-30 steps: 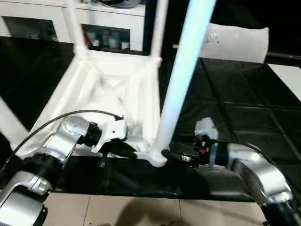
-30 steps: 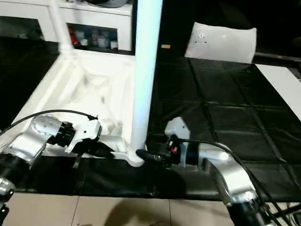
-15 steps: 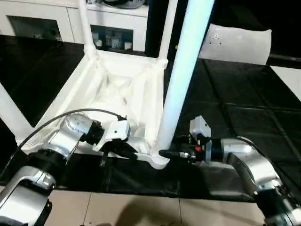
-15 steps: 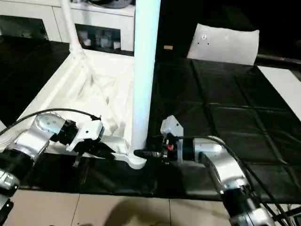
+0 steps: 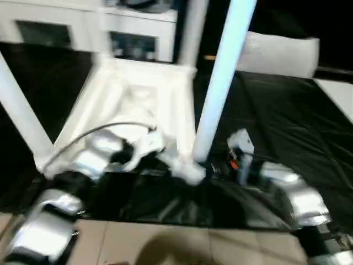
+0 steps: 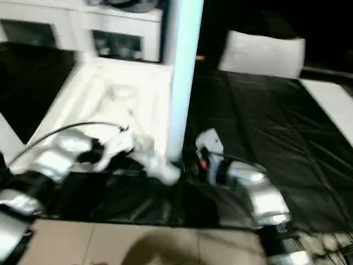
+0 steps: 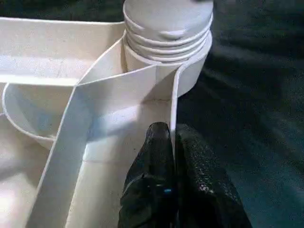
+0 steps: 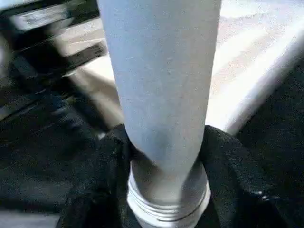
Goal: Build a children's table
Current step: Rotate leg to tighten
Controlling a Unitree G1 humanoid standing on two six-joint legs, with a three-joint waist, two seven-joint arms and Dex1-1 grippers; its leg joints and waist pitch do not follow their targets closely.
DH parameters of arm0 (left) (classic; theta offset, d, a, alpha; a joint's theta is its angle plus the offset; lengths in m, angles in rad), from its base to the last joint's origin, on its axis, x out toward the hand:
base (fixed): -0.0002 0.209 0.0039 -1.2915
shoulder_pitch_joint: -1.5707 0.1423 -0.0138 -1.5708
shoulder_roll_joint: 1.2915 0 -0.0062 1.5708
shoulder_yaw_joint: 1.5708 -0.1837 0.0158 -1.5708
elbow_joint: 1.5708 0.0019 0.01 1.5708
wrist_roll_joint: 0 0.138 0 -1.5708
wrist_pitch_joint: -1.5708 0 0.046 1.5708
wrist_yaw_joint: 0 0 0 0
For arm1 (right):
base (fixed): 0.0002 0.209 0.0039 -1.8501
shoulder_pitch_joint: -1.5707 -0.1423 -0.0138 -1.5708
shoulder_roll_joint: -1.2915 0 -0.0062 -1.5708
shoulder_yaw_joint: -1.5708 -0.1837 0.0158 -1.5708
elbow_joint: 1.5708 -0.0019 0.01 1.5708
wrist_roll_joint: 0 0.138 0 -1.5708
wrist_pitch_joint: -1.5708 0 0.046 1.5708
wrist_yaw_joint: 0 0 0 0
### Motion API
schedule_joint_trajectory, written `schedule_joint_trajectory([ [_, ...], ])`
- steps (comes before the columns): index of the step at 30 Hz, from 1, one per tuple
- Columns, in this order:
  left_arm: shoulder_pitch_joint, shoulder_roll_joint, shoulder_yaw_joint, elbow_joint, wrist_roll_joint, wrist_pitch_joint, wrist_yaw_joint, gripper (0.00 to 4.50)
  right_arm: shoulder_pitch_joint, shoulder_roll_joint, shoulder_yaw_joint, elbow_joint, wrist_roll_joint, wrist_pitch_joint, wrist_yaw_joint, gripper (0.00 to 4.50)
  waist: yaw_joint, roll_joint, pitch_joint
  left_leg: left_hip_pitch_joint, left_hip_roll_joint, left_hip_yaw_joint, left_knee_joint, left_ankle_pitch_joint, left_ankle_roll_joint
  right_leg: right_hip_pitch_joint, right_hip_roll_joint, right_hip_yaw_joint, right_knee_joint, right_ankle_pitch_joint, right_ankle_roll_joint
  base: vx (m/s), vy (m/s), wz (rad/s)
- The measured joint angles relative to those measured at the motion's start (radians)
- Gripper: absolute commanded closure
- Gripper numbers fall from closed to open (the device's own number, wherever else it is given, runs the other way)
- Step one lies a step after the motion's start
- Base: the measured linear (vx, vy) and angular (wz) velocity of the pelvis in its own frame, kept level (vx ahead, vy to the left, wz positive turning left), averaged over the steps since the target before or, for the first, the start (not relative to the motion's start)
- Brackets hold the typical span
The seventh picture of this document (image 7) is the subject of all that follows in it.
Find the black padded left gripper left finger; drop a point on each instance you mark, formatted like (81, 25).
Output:
(149, 185)

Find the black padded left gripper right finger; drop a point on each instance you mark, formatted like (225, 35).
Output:
(204, 194)

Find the white plastic table top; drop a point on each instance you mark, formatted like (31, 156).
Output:
(83, 107)

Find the white plastic table leg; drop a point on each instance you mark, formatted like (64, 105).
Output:
(166, 16)

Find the black padded mat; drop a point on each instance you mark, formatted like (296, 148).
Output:
(249, 107)

